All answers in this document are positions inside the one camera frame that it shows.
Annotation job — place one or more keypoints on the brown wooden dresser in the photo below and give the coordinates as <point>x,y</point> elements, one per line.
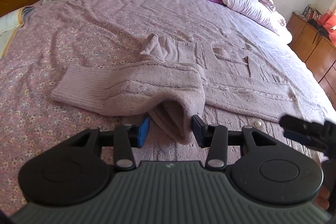
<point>316,51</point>

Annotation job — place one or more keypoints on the pink cable-knit cardigan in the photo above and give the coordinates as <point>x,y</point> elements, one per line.
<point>234,85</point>

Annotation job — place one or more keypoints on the white illustrated booklet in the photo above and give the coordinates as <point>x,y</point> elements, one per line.
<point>10,24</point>

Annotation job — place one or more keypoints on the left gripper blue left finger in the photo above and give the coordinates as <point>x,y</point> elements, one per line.
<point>126,137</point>

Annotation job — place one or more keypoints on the books on dresser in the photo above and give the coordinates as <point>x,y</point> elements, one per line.
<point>311,12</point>

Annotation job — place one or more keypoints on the black bag on dresser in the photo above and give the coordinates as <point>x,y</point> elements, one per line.
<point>320,29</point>

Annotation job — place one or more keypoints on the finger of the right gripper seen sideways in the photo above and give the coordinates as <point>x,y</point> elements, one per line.
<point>319,137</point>

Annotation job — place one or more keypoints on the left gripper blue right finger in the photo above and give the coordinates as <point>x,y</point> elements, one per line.
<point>214,137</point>

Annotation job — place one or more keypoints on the orange red curtain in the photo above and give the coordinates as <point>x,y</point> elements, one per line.
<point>328,22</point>

